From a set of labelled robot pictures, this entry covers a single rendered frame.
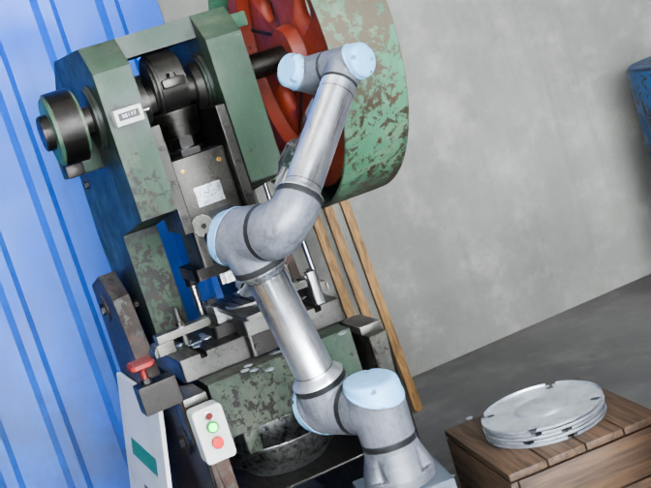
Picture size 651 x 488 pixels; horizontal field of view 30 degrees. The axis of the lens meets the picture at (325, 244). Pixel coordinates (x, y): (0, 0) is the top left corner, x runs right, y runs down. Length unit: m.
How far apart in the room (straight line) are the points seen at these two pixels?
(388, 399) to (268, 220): 0.44
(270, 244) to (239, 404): 0.74
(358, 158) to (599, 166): 2.22
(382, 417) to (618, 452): 0.60
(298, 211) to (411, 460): 0.56
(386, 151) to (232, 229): 0.73
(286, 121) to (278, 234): 1.17
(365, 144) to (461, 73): 1.83
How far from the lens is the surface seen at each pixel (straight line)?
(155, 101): 3.10
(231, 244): 2.41
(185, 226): 3.03
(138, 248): 3.30
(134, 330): 3.38
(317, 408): 2.55
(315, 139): 2.41
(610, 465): 2.80
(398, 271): 4.64
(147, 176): 2.99
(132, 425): 3.58
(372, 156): 3.01
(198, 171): 3.07
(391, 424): 2.46
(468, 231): 4.77
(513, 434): 2.80
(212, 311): 3.16
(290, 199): 2.34
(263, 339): 3.05
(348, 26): 2.87
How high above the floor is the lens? 1.39
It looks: 10 degrees down
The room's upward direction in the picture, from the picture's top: 17 degrees counter-clockwise
